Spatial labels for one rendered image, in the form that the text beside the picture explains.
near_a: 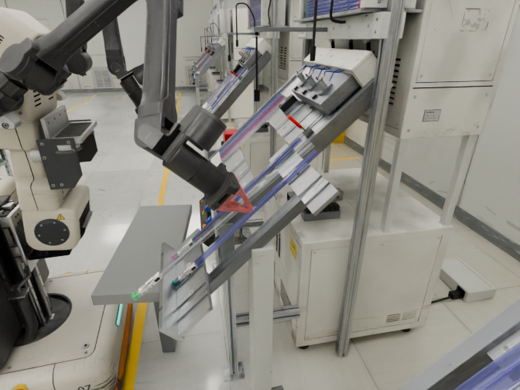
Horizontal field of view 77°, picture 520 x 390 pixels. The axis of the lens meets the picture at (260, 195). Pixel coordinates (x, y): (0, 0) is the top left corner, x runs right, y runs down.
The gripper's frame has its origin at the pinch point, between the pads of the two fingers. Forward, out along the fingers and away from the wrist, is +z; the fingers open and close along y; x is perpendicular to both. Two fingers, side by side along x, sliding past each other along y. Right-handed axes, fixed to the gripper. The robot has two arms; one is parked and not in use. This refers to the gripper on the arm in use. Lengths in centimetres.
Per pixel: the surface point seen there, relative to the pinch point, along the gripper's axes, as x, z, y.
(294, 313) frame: 32, 68, 27
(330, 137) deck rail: -26, 26, 34
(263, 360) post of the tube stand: 39, 47, 4
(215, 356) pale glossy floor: 77, 68, 39
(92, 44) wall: 146, -85, 938
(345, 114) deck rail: -34, 24, 34
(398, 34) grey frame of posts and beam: -59, 16, 31
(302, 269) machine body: 16, 58, 31
